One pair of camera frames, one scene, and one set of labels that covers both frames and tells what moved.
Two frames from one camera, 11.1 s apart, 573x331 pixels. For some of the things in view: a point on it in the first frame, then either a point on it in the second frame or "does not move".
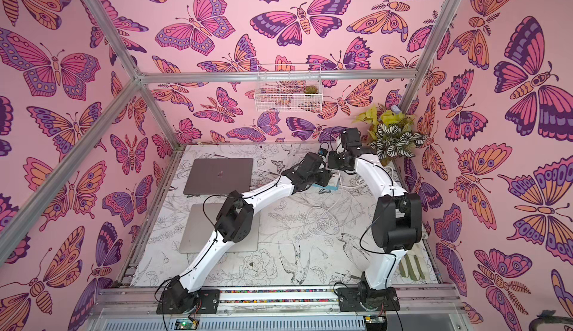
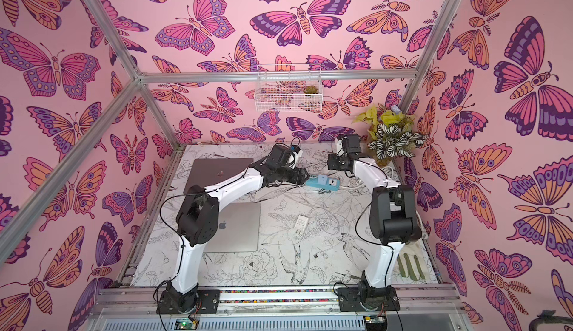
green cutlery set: x=412 y=274 does not move
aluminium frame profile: x=139 y=81 does not move
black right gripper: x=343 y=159 does not move
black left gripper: x=326 y=177 → x=299 y=178
